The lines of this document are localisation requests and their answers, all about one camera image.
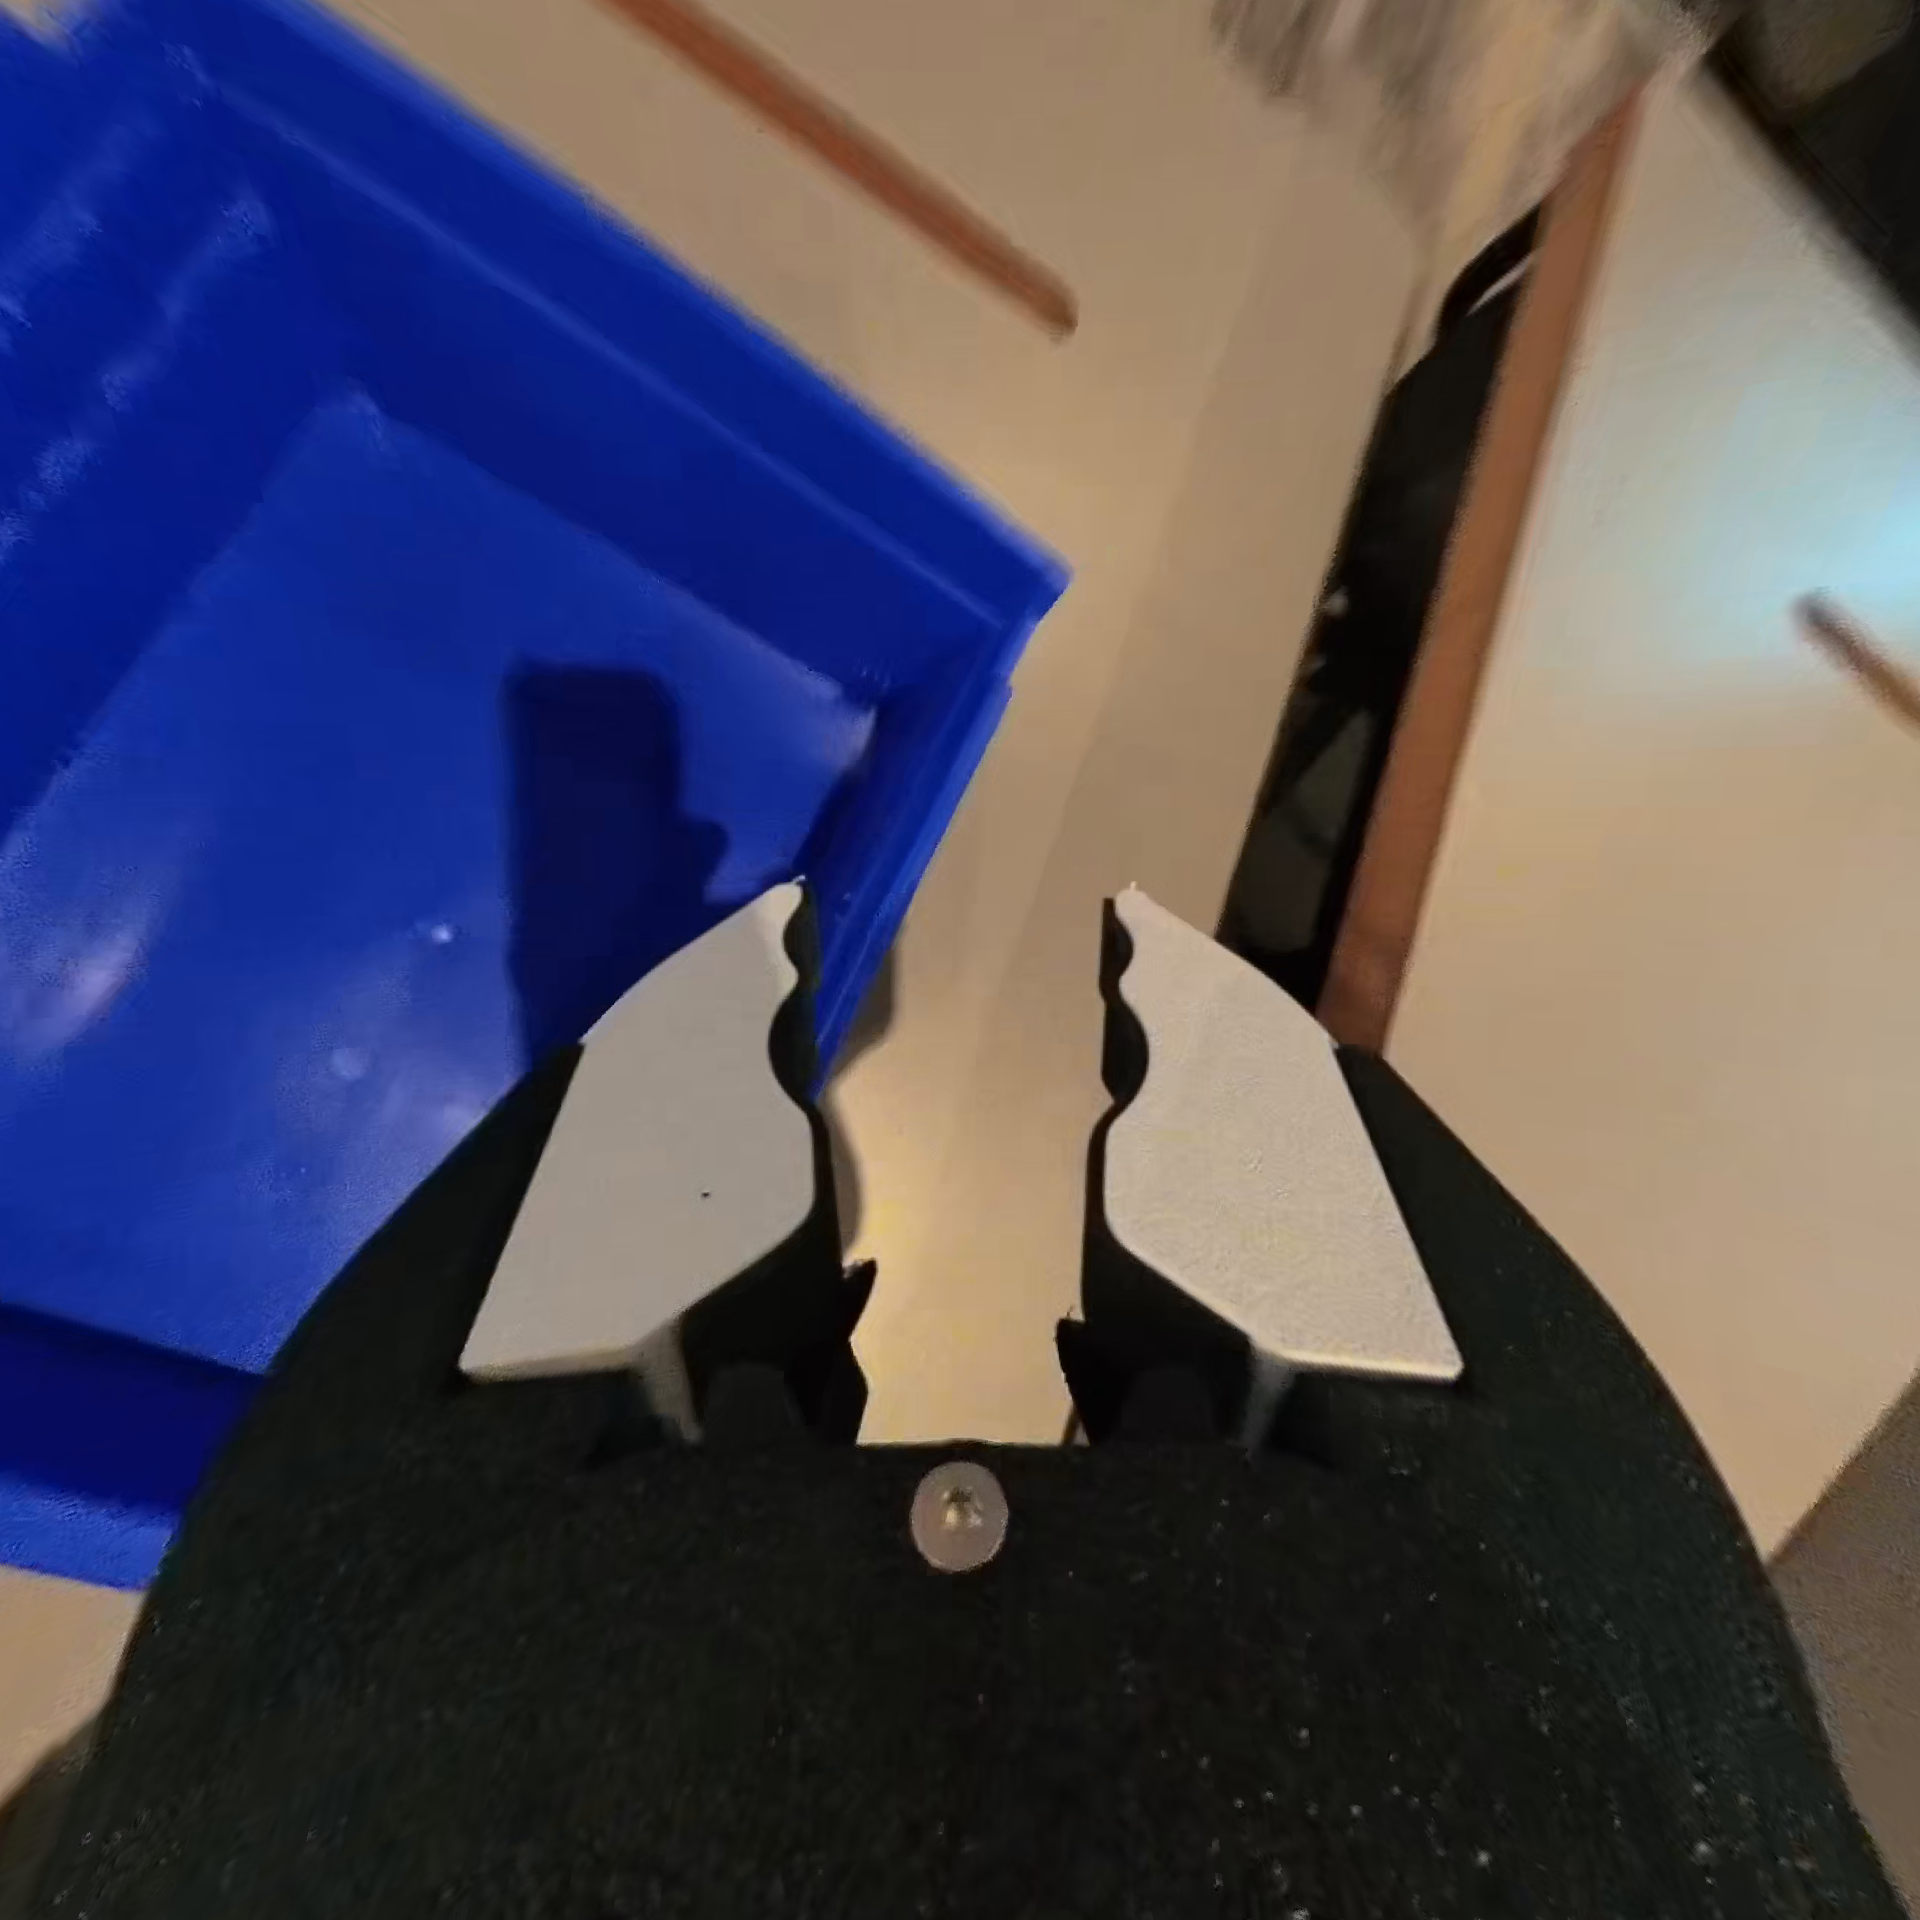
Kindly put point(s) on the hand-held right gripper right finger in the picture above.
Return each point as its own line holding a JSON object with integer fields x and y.
{"x": 1274, "y": 1200}

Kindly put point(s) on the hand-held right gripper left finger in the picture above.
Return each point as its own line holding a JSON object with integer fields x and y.
{"x": 645, "y": 1184}

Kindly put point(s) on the blue plastic bin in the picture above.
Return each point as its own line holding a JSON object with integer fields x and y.
{"x": 300, "y": 675}

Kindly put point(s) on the white table with brown edge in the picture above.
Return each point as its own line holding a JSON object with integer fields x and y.
{"x": 1725, "y": 900}

